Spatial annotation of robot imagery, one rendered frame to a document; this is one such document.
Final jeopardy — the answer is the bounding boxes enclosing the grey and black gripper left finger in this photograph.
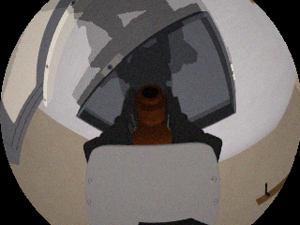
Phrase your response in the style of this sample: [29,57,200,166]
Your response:
[83,88,138,163]

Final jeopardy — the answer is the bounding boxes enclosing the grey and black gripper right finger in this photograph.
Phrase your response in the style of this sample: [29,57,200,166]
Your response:
[164,86,222,163]

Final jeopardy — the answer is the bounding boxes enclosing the brown bottle with blue label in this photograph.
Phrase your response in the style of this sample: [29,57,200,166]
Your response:
[132,84,172,145]

